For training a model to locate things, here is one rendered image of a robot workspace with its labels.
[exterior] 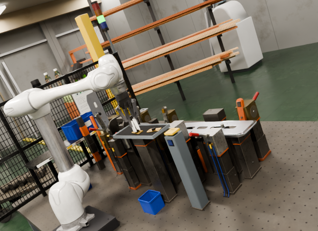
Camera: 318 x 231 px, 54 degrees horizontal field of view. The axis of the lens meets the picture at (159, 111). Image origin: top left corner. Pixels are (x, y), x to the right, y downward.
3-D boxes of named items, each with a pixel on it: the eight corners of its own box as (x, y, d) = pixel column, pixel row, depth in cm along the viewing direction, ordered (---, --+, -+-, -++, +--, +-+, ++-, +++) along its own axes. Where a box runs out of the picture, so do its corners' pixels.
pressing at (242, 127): (261, 118, 174) (260, 116, 174) (241, 138, 160) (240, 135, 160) (119, 124, 277) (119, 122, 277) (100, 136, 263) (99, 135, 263)
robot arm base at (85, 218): (76, 237, 174) (72, 228, 173) (56, 232, 189) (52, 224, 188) (100, 216, 187) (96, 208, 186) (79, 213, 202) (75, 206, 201)
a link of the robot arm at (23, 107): (23, 92, 168) (35, 87, 181) (-5, 103, 171) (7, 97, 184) (34, 114, 171) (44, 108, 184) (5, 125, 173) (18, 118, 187)
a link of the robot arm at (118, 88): (126, 78, 167) (131, 89, 169) (119, 79, 175) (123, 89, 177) (112, 85, 163) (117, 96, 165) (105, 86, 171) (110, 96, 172)
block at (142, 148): (178, 195, 188) (150, 128, 176) (169, 203, 183) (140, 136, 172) (166, 192, 195) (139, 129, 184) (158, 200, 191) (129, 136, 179)
